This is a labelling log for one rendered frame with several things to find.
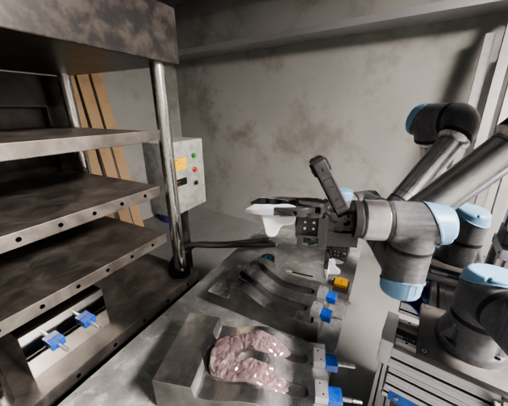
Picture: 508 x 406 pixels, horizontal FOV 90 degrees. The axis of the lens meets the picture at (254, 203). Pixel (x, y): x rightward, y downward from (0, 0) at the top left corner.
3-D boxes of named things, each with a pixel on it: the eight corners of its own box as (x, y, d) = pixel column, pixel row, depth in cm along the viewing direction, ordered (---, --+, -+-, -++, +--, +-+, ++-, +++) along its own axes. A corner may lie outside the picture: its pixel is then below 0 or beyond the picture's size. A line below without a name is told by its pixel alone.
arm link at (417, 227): (455, 258, 43) (469, 212, 41) (386, 253, 45) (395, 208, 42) (432, 237, 51) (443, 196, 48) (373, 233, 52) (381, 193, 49)
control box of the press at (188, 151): (218, 329, 201) (206, 138, 150) (193, 361, 176) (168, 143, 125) (196, 320, 210) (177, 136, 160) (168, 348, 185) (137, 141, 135)
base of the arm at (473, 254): (479, 256, 109) (486, 236, 105) (484, 274, 97) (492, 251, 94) (436, 246, 117) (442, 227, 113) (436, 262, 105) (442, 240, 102)
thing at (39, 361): (110, 322, 107) (101, 288, 101) (34, 379, 85) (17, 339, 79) (46, 287, 129) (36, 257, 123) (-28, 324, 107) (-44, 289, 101)
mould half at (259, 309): (331, 301, 117) (334, 276, 112) (316, 345, 95) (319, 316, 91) (237, 271, 139) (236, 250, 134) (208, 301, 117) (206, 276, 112)
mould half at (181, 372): (323, 355, 91) (326, 332, 88) (331, 443, 67) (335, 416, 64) (192, 334, 100) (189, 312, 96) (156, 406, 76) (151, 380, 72)
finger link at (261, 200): (250, 224, 55) (292, 230, 51) (250, 196, 53) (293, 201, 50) (256, 220, 58) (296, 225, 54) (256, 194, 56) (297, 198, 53)
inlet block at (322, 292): (350, 304, 106) (351, 294, 104) (348, 312, 102) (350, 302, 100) (318, 295, 112) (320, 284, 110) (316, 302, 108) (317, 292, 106)
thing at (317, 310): (347, 323, 97) (348, 312, 95) (344, 333, 93) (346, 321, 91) (313, 311, 103) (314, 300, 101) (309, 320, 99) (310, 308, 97)
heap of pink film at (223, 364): (291, 346, 88) (292, 329, 85) (288, 400, 72) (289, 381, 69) (218, 335, 93) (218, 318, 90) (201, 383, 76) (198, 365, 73)
